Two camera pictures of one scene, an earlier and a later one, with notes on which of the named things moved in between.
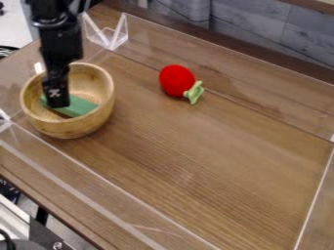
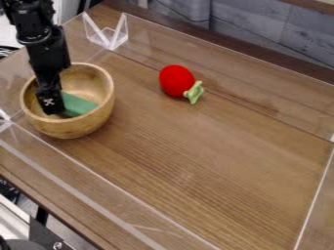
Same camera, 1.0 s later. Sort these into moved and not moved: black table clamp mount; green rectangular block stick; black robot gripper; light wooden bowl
Moved: black robot gripper
Not moved: light wooden bowl; green rectangular block stick; black table clamp mount
